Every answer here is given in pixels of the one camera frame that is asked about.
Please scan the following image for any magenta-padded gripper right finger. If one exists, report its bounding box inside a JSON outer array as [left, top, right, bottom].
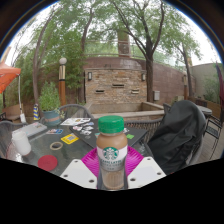
[[124, 145, 167, 190]]

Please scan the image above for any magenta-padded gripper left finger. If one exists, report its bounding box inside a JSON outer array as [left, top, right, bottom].
[[59, 147, 101, 190]]

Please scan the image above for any green-capped coffee drink bottle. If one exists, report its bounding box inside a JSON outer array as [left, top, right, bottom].
[[95, 115, 129, 191]]

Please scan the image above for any flat round red coaster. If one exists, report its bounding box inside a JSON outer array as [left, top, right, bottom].
[[37, 154, 59, 172]]

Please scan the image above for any yellow sticker card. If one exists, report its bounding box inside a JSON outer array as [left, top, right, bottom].
[[60, 132, 80, 145]]

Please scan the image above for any grey mesh patio chair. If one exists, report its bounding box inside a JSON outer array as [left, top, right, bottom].
[[124, 103, 204, 168], [56, 103, 95, 121], [0, 120, 18, 159]]

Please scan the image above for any black jacket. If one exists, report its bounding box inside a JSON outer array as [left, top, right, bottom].
[[147, 99, 208, 176]]

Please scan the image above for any blue sticker card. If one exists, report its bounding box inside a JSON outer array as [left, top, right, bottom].
[[45, 128, 64, 135]]

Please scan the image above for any white sticker sheet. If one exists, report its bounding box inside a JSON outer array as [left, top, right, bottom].
[[59, 117, 92, 127]]

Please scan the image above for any silver laptop with stickers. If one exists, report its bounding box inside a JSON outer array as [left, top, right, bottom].
[[15, 121, 48, 138]]

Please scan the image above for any white ceramic mug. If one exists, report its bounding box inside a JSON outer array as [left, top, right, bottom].
[[11, 129, 32, 157]]

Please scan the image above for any black metal chair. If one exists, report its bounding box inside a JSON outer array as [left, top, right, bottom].
[[204, 114, 224, 159]]

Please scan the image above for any green plant in blue pot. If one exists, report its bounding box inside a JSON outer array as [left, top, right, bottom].
[[39, 81, 63, 127]]

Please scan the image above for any round dark patio table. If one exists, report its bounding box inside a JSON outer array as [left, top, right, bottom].
[[196, 104, 213, 118]]

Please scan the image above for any tree with dark forked trunk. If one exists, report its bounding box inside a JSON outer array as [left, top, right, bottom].
[[111, 0, 168, 104]]

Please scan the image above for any tree with leaning grey trunk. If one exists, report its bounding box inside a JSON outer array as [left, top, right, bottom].
[[31, 6, 64, 116]]

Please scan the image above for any thin-trunked tree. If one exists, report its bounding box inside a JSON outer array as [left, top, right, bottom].
[[173, 33, 201, 99]]

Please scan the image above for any orange canopy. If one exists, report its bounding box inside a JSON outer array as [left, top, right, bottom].
[[0, 61, 22, 95]]

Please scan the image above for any tan tape ring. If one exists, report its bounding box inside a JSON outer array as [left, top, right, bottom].
[[49, 141, 64, 151]]

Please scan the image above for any yellow and blue striped post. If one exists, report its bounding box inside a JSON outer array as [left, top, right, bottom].
[[33, 103, 41, 122]]

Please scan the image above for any grey wall box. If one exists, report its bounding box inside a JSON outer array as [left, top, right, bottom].
[[152, 90, 161, 102]]

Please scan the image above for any globe-topped lamp post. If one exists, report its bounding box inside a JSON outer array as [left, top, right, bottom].
[[58, 57, 68, 107]]

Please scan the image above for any stone wall fountain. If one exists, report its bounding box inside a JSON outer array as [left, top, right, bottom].
[[83, 68, 164, 120]]

